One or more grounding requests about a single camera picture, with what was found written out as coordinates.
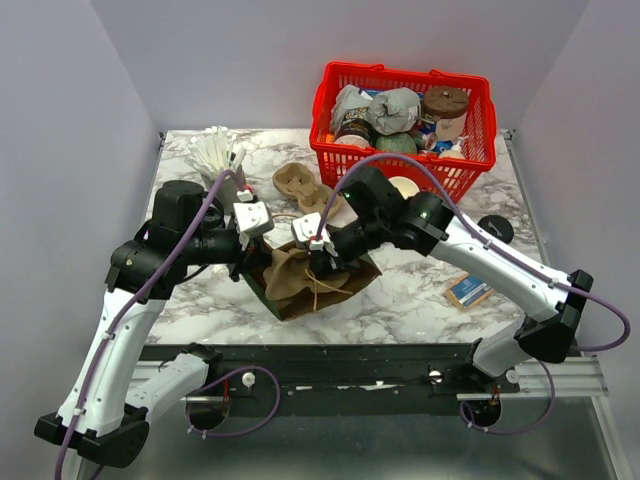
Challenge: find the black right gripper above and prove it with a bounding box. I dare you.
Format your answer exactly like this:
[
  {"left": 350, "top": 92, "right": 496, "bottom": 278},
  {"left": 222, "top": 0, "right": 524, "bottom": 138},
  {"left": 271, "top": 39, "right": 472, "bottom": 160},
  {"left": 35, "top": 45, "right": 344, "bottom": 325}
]
[{"left": 307, "top": 213, "right": 386, "bottom": 279}]

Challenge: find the brown green paper bag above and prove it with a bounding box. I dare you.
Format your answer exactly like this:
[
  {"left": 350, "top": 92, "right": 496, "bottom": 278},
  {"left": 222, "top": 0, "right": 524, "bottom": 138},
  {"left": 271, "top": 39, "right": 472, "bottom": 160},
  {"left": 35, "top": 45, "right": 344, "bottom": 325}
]
[{"left": 242, "top": 242, "right": 381, "bottom": 322}]

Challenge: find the brown cardboard cup carrier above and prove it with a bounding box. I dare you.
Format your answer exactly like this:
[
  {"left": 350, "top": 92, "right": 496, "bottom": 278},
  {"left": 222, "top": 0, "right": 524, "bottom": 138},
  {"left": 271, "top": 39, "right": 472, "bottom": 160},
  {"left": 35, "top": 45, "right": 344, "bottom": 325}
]
[{"left": 272, "top": 162, "right": 334, "bottom": 214}]

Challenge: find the black plastic cup lid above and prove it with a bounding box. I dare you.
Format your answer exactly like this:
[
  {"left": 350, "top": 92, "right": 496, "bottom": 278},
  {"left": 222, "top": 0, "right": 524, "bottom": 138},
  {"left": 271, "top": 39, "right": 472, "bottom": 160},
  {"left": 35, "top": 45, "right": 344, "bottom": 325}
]
[{"left": 478, "top": 215, "right": 514, "bottom": 244}]

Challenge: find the single brown cup carrier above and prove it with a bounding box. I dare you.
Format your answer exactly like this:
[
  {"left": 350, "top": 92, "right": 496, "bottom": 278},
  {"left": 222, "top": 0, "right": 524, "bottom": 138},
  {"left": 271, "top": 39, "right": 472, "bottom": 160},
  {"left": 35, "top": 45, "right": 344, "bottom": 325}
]
[{"left": 263, "top": 248, "right": 311, "bottom": 301}]

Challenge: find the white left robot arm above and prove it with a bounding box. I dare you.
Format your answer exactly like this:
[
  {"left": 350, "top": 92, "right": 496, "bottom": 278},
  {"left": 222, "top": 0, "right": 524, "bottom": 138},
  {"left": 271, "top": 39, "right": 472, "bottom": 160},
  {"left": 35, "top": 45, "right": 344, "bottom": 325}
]
[{"left": 34, "top": 175, "right": 256, "bottom": 468}]

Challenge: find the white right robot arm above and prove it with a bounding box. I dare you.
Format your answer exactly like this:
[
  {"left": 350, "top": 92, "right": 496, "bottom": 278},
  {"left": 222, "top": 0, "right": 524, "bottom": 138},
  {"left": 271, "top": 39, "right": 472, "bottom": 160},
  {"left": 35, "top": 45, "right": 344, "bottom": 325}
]
[{"left": 313, "top": 166, "right": 593, "bottom": 392}]

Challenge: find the stack of paper cups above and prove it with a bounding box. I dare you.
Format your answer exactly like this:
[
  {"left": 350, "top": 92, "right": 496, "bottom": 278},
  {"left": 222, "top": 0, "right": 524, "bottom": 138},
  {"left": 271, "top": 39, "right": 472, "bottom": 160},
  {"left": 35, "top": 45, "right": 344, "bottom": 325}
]
[{"left": 389, "top": 176, "right": 420, "bottom": 199}]

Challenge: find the green netted melon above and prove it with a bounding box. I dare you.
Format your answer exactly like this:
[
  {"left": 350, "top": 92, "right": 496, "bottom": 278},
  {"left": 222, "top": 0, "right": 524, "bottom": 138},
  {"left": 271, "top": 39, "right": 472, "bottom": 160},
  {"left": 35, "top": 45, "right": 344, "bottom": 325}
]
[{"left": 375, "top": 132, "right": 417, "bottom": 155}]

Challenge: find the black labelled tub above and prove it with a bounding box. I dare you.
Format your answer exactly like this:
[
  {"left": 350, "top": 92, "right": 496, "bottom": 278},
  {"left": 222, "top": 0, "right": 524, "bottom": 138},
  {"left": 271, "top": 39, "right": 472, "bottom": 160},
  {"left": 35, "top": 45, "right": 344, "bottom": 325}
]
[{"left": 334, "top": 108, "right": 376, "bottom": 149}]

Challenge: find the blue orange card box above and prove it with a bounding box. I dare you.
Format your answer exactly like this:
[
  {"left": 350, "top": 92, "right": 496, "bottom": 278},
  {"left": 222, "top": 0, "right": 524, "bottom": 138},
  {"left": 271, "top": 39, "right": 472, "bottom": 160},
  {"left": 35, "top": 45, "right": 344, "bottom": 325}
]
[{"left": 444, "top": 273, "right": 493, "bottom": 311}]

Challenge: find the red blue drink can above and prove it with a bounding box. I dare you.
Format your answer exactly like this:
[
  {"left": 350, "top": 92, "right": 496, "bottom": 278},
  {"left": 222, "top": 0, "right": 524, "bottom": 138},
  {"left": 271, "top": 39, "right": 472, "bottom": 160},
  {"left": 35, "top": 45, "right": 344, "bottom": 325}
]
[{"left": 416, "top": 132, "right": 438, "bottom": 152}]

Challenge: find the cream pump lotion bottle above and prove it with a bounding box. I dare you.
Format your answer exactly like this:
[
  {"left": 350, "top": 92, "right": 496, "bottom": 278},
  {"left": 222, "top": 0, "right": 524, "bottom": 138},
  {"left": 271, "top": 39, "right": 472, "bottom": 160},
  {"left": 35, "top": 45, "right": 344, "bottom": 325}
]
[{"left": 438, "top": 137, "right": 465, "bottom": 159}]

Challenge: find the grey plastic mailer bag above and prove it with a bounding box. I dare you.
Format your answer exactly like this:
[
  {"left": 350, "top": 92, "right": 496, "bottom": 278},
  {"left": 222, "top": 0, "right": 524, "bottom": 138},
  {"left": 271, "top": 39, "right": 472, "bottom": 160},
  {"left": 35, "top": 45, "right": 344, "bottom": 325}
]
[{"left": 329, "top": 84, "right": 422, "bottom": 135}]

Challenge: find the red plastic shopping basket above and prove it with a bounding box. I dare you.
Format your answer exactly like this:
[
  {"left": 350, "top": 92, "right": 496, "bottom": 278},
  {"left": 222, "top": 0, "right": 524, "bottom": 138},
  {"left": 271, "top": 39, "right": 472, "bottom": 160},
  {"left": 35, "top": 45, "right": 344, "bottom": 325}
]
[{"left": 309, "top": 61, "right": 499, "bottom": 204}]

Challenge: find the brown lidded round box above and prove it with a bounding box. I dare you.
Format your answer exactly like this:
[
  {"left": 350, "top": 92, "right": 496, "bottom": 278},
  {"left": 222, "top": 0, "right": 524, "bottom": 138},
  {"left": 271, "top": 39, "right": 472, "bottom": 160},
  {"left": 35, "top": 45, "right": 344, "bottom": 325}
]
[{"left": 422, "top": 86, "right": 470, "bottom": 141}]

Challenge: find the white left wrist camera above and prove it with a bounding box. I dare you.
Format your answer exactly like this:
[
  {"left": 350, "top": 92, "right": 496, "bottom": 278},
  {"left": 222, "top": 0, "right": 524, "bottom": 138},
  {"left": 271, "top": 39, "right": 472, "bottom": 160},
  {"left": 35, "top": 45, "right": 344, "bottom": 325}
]
[{"left": 233, "top": 185, "right": 274, "bottom": 250}]

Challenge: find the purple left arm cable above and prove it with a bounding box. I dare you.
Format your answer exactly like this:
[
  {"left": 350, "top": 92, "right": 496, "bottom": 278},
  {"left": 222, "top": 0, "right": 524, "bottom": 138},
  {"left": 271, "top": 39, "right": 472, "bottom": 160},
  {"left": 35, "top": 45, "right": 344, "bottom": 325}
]
[{"left": 53, "top": 168, "right": 281, "bottom": 480}]

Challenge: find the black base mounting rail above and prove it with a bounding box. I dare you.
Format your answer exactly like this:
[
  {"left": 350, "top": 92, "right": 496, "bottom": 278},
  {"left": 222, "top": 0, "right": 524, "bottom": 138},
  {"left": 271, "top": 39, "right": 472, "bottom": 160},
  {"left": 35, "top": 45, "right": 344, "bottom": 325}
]
[{"left": 139, "top": 343, "right": 521, "bottom": 419}]

